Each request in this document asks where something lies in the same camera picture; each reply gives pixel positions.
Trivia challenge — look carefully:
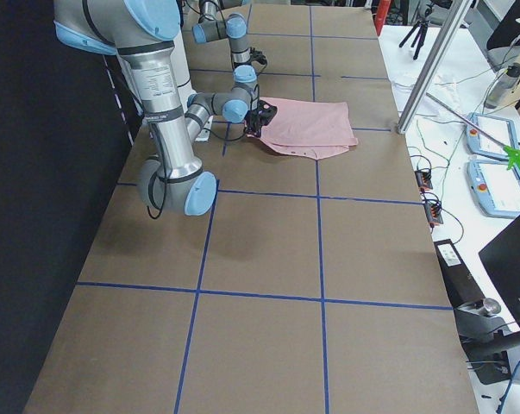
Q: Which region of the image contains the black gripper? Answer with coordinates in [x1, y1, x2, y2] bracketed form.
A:
[231, 47, 266, 69]
[244, 100, 278, 138]

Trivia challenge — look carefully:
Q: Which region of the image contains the pink t-shirt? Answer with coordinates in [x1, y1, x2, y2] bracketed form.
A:
[258, 97, 359, 160]

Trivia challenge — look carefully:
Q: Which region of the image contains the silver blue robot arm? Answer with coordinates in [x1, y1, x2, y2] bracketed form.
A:
[53, 1, 278, 216]
[192, 1, 268, 69]

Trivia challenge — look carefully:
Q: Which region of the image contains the black tripod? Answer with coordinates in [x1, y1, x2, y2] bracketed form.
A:
[398, 9, 431, 60]

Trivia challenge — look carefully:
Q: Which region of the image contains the orange black terminal block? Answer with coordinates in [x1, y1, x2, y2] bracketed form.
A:
[415, 170, 433, 192]

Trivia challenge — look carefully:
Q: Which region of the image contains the upper blue teach pendant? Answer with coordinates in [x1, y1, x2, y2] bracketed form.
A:
[466, 112, 518, 161]

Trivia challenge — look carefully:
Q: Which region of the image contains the blue teach pendant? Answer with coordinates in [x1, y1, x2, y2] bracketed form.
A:
[466, 112, 518, 161]
[467, 160, 520, 219]

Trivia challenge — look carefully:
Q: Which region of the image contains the lower blue teach pendant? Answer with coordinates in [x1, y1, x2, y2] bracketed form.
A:
[467, 160, 520, 219]

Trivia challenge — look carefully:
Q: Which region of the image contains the water bottle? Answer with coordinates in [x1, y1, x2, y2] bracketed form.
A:
[484, 62, 520, 110]

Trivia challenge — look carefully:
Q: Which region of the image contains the black power box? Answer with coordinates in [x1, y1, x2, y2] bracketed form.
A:
[433, 237, 493, 342]

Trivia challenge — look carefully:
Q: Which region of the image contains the black monitor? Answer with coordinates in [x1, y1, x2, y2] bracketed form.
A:
[479, 215, 520, 325]

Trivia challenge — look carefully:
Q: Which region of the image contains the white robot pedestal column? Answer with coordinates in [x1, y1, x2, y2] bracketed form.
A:
[171, 31, 196, 110]

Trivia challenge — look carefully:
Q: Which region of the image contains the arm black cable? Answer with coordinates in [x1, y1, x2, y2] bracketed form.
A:
[145, 120, 250, 219]

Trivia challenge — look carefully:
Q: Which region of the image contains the aluminium frame post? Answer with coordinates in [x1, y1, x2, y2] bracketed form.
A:
[397, 0, 472, 134]

